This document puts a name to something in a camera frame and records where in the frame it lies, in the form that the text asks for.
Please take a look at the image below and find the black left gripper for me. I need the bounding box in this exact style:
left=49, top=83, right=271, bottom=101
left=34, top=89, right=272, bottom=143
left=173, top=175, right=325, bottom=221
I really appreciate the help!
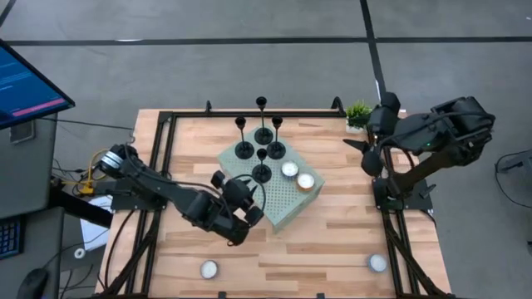
left=223, top=178, right=266, bottom=228

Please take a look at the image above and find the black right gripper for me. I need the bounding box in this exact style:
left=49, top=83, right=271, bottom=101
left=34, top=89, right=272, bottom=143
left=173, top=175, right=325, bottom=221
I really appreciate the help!
left=342, top=91, right=402, bottom=179

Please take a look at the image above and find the orange patterned candle tin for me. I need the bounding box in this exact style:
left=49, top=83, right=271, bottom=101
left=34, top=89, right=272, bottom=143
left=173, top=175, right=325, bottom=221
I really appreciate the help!
left=295, top=172, right=317, bottom=194

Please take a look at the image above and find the tall black candlestick holder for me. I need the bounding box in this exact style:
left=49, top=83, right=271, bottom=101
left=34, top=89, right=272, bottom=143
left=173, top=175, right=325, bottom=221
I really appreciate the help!
left=254, top=96, right=275, bottom=147

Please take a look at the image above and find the white candle in silver tin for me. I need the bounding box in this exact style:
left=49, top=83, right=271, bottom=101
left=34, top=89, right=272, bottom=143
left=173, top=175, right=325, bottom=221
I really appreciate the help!
left=199, top=259, right=220, bottom=281
left=367, top=252, right=389, bottom=274

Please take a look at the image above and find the green perforated metal shelf riser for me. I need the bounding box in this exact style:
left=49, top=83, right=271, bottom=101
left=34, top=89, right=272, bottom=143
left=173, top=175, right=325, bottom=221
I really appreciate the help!
left=218, top=125, right=327, bottom=235

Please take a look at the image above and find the green plant in white pot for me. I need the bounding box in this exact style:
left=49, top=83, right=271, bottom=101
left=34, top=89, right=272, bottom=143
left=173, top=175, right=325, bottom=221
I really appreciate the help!
left=344, top=100, right=373, bottom=135

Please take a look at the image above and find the white paper sheet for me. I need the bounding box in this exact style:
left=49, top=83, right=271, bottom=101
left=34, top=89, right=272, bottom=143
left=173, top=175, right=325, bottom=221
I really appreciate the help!
left=79, top=194, right=114, bottom=252

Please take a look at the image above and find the grey desk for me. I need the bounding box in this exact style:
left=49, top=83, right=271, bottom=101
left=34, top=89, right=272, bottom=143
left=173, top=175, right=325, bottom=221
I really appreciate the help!
left=0, top=113, right=67, bottom=299

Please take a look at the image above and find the black computer mouse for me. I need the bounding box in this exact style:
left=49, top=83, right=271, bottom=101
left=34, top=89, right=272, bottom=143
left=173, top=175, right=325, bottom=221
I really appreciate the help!
left=16, top=267, right=51, bottom=299

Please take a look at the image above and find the black keyboard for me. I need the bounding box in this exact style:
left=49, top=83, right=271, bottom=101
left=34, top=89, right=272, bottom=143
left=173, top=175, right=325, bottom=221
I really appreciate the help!
left=0, top=217, right=24, bottom=261

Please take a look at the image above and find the computer monitor with blue screen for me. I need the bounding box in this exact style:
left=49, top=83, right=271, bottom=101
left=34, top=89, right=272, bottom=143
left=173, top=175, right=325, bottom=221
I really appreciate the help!
left=0, top=38, right=76, bottom=131

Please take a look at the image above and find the black aluminium table frame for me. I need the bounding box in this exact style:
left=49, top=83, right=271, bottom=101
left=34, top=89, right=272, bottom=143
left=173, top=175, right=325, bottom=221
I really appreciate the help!
left=98, top=96, right=455, bottom=299

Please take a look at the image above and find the black floor cable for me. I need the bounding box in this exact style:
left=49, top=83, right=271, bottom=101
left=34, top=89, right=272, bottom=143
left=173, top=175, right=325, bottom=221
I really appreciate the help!
left=494, top=149, right=532, bottom=209

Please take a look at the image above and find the yellow cable bundle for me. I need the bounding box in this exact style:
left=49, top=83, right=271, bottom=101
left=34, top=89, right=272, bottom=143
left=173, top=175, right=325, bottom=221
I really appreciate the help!
left=71, top=148, right=110, bottom=197

